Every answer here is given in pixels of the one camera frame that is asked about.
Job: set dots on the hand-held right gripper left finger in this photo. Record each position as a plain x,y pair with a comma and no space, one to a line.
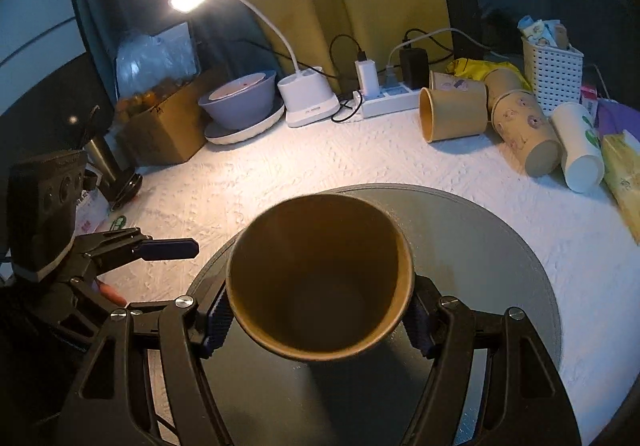
216,328

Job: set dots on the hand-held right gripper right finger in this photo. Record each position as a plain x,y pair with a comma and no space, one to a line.
419,326

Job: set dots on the yellow plastic bag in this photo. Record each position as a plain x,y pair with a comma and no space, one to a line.
475,68

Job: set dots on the person's left hand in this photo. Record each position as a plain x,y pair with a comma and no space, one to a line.
112,295

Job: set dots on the pink small box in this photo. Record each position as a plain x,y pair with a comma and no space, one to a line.
590,98

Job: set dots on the grey round mat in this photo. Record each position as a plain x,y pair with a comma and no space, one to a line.
490,251

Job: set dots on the white plate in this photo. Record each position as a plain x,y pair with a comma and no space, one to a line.
250,131

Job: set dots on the purple cloth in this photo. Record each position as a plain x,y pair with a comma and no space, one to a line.
620,116

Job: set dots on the cardboard box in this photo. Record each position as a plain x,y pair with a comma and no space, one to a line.
165,126

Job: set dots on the white desk lamp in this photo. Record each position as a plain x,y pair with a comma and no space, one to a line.
305,96

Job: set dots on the printed brown paper cup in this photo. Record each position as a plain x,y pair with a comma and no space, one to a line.
507,83
527,131
457,83

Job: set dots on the white charger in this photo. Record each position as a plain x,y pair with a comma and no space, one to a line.
367,76

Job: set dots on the white woven basket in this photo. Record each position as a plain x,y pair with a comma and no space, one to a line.
552,76

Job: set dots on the white power strip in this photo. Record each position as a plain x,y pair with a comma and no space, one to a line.
345,113
390,102

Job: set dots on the pink inner bowl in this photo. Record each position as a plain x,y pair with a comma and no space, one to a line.
237,88

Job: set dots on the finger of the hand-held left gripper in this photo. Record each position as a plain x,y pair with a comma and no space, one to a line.
92,298
165,248

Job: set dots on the grey bowl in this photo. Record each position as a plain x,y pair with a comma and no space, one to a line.
245,108

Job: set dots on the plain brown paper cup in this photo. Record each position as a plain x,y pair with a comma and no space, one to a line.
320,276

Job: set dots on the clear plastic bag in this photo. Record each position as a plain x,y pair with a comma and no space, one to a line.
150,56

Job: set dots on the yellow tissue packet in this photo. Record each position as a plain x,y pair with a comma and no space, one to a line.
622,176

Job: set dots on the packets in basket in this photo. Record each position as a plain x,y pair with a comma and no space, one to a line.
542,33

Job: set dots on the black charger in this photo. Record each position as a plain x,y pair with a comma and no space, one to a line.
414,66

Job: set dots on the white cup with green print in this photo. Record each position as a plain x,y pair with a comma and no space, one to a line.
580,146

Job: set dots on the steel thermos flask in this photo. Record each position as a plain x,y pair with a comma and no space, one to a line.
102,161

